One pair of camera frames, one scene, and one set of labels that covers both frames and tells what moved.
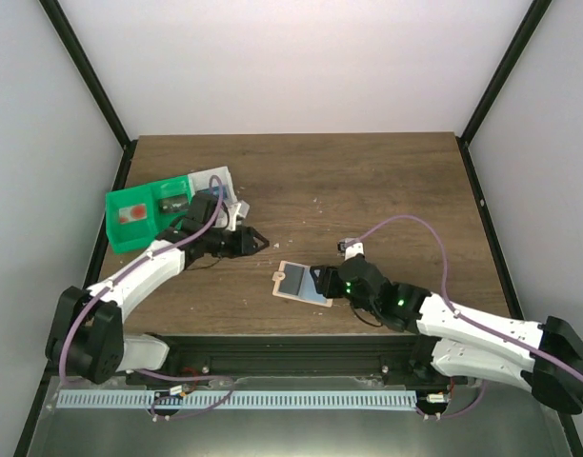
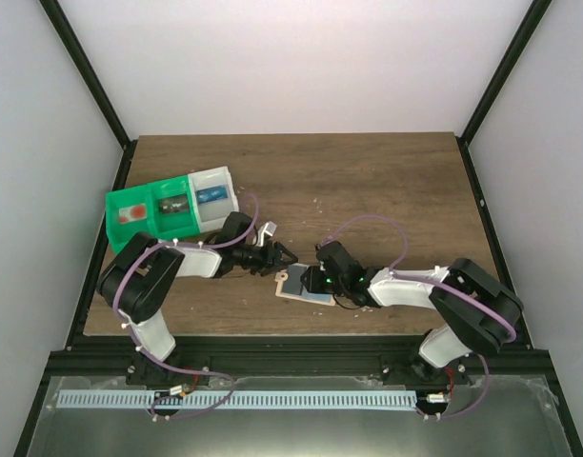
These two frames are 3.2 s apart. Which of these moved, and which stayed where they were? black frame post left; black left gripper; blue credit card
Moved: black left gripper
Stayed: blue credit card; black frame post left
